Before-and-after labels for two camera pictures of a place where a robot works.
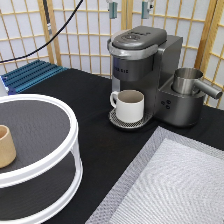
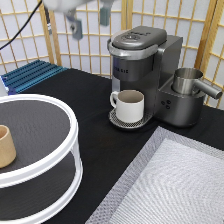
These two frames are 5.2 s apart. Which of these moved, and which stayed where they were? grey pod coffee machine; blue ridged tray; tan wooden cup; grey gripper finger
Moved: grey gripper finger
Stayed: grey pod coffee machine; tan wooden cup; blue ridged tray
